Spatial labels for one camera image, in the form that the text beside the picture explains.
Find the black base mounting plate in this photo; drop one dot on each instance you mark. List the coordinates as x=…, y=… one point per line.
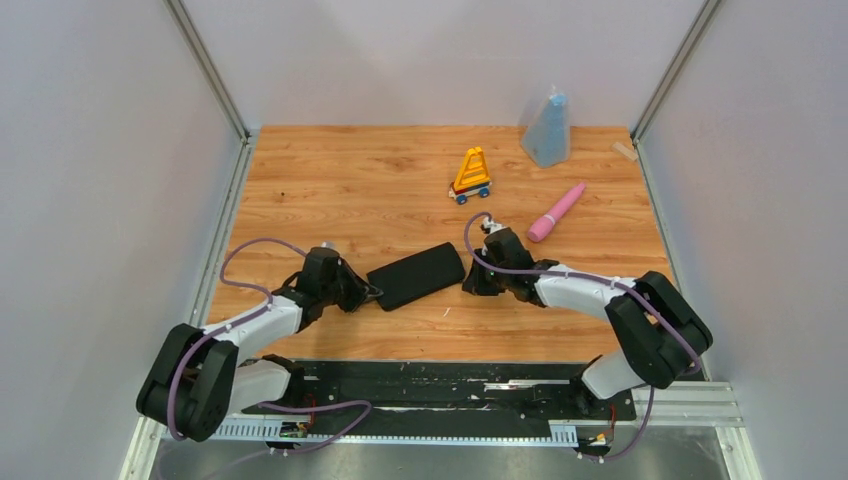
x=443, y=399

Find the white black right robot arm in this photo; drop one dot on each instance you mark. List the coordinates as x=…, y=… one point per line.
x=659, y=334

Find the black zippered tool case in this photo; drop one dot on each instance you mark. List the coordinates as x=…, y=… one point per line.
x=416, y=276

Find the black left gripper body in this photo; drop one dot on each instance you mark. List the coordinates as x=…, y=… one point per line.
x=343, y=290

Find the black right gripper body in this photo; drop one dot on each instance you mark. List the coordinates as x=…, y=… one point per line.
x=488, y=283

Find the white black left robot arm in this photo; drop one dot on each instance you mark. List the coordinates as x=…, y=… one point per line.
x=200, y=376

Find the blue item in plastic bag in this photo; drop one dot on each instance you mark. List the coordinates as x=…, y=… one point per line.
x=547, y=137

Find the small beige tape piece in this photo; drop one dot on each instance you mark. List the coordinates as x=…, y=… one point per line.
x=625, y=151

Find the pink cylindrical device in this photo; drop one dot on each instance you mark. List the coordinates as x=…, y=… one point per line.
x=543, y=225

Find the yellow toy block car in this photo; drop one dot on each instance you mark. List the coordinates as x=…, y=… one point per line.
x=472, y=179

